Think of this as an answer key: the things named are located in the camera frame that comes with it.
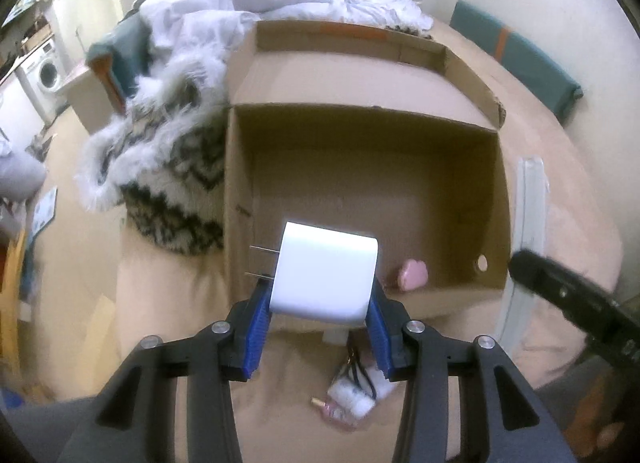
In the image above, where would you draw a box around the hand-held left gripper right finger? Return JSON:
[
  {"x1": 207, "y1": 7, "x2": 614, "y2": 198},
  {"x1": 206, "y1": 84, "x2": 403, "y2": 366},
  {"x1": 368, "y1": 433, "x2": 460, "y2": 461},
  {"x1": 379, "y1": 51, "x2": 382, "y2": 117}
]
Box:
[{"x1": 367, "y1": 284, "x2": 581, "y2": 463}]

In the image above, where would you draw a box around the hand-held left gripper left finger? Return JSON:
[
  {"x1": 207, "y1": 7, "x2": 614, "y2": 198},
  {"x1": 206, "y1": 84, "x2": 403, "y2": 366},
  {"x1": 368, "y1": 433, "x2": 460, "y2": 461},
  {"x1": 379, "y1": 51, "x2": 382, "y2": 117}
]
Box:
[{"x1": 57, "y1": 277, "x2": 276, "y2": 463}]

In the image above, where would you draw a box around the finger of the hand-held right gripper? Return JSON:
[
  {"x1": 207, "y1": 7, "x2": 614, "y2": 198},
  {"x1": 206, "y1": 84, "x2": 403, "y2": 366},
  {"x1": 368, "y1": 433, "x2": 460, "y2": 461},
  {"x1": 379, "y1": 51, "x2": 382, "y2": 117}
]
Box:
[{"x1": 507, "y1": 249, "x2": 640, "y2": 374}]

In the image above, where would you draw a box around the white charger plug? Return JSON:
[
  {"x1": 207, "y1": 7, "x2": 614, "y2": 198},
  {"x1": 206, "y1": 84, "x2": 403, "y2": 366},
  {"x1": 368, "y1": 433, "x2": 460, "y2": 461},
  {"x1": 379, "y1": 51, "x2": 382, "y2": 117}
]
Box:
[{"x1": 243, "y1": 222, "x2": 379, "y2": 329}]

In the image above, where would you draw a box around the cardboard box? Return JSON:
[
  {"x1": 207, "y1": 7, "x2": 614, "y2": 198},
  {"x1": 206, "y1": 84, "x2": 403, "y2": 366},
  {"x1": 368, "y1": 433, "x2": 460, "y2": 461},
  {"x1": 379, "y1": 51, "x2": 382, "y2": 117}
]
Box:
[{"x1": 223, "y1": 19, "x2": 512, "y2": 331}]

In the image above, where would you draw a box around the small pink bottle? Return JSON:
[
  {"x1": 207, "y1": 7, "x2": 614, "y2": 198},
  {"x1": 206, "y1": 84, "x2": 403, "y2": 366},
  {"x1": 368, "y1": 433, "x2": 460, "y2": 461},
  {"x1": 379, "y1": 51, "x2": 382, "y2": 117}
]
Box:
[{"x1": 311, "y1": 395, "x2": 361, "y2": 426}]

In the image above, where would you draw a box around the clear plastic strip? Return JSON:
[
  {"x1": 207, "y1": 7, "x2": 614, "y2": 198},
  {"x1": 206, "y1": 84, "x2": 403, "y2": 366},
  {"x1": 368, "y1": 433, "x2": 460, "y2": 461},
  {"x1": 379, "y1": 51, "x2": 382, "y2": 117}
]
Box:
[{"x1": 497, "y1": 156, "x2": 551, "y2": 344}]

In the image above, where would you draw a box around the beige bed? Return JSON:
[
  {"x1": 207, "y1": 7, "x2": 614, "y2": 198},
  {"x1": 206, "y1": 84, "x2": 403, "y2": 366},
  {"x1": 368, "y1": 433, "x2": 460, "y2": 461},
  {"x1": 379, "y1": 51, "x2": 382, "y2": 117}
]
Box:
[{"x1": 112, "y1": 18, "x2": 626, "y2": 463}]

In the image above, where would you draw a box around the furry black white blanket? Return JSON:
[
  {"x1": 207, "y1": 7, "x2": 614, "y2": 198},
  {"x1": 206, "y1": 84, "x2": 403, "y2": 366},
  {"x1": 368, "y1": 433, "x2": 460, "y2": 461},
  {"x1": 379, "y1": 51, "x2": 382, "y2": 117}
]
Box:
[{"x1": 75, "y1": 50, "x2": 231, "y2": 256}]

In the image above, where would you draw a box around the teal cushion with orange stripe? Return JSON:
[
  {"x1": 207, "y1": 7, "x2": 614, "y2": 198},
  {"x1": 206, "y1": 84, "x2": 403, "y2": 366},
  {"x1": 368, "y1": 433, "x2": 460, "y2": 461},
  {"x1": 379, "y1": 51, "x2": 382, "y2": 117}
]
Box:
[{"x1": 449, "y1": 0, "x2": 583, "y2": 126}]

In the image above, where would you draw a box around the grey clothing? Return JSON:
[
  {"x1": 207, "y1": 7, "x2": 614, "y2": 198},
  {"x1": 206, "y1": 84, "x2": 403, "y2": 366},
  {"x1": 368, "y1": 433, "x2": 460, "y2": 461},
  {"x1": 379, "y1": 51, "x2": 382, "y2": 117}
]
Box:
[{"x1": 0, "y1": 353, "x2": 640, "y2": 463}]

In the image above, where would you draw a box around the wooden chair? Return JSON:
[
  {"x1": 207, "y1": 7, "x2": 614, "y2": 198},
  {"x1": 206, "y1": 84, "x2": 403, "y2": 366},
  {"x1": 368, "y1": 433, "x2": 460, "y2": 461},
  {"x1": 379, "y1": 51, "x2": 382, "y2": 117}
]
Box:
[{"x1": 0, "y1": 228, "x2": 28, "y2": 309}]

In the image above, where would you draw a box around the grey bag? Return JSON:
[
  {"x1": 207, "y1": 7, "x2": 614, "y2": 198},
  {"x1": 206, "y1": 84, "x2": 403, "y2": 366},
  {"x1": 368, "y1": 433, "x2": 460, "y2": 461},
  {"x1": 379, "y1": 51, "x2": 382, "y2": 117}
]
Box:
[{"x1": 0, "y1": 140, "x2": 48, "y2": 201}]

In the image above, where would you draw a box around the white bedside cabinet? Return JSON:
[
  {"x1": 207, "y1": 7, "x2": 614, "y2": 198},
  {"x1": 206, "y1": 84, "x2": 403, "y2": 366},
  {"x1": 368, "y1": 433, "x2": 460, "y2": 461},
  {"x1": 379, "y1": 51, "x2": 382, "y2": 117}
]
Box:
[{"x1": 56, "y1": 66, "x2": 118, "y2": 134}]

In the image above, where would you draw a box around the teal cushion with orange edge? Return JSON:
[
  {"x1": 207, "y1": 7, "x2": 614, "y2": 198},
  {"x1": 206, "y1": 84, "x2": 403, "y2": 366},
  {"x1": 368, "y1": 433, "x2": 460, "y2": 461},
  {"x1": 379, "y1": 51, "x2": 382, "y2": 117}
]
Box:
[{"x1": 86, "y1": 8, "x2": 151, "y2": 116}]

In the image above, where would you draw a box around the white kitchen cabinet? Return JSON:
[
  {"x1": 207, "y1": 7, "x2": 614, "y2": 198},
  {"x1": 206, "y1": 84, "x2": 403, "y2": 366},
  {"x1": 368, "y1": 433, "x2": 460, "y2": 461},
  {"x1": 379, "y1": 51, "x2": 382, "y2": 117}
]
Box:
[{"x1": 0, "y1": 63, "x2": 46, "y2": 144}]

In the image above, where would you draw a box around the white washing machine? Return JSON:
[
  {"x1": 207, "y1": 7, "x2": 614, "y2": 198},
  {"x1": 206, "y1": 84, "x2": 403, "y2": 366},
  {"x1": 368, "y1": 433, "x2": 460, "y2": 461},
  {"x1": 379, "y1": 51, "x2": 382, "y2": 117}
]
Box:
[{"x1": 20, "y1": 40, "x2": 68, "y2": 119}]

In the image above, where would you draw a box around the white pack with black cables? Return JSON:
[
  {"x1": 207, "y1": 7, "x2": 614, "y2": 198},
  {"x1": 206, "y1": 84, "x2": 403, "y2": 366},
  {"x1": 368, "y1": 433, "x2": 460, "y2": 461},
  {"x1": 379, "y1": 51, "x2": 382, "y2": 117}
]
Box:
[{"x1": 327, "y1": 350, "x2": 393, "y2": 419}]

